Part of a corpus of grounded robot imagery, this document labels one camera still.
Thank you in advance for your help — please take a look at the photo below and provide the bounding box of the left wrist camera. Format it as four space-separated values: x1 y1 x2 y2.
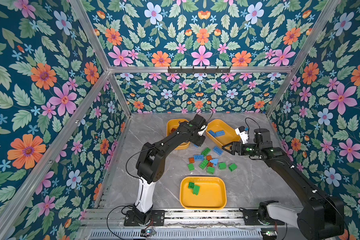
190 115 208 132

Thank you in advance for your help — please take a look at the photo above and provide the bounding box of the yellow bin back right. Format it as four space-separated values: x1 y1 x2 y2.
206 119 241 148

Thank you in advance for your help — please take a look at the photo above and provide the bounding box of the green cube brick far right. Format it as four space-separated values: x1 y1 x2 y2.
229 164 238 172

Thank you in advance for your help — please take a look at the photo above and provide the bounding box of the light blue slope brick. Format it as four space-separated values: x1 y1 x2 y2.
210 159 219 167

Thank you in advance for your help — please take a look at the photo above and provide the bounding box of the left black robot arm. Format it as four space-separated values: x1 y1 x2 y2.
134 115 208 214

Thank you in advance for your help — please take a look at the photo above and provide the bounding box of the yellow bin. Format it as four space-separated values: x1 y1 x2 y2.
206 119 241 148
179 176 227 210
167 119 190 151

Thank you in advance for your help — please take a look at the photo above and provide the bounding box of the black hook rail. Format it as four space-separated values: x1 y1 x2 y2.
167 66 231 75

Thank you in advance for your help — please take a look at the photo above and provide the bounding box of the green small brick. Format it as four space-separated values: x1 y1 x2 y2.
188 164 195 171
188 182 195 189

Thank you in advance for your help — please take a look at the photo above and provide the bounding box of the green long brick upper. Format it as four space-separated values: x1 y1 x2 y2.
201 148 211 157

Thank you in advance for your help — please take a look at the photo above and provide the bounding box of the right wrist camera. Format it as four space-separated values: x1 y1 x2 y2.
235 126 249 144

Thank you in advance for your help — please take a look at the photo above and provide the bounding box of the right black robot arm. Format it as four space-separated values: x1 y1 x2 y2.
222 127 346 240

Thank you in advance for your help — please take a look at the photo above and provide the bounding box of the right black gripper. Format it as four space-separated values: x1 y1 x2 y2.
222 140 261 157

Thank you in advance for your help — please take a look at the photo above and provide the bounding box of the green long brick centre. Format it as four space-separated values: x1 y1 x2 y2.
199 160 209 170

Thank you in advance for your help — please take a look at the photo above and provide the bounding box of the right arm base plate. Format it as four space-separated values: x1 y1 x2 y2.
239 208 285 226

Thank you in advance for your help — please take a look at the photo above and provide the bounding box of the green long brick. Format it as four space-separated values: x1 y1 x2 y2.
201 148 211 157
199 160 209 170

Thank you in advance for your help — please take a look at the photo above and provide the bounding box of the green cube brick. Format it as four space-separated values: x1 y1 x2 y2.
229 164 238 172
218 163 227 170

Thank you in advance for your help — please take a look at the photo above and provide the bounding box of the yellow bin back left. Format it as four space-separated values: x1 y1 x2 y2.
167 119 190 151

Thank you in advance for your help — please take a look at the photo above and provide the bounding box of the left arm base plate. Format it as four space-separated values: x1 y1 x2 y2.
124 210 166 227

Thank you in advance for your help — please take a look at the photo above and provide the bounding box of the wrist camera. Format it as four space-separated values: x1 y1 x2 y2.
190 115 208 132
235 126 249 144

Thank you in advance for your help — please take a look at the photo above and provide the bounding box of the yellow bin front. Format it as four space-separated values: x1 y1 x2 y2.
179 176 227 210

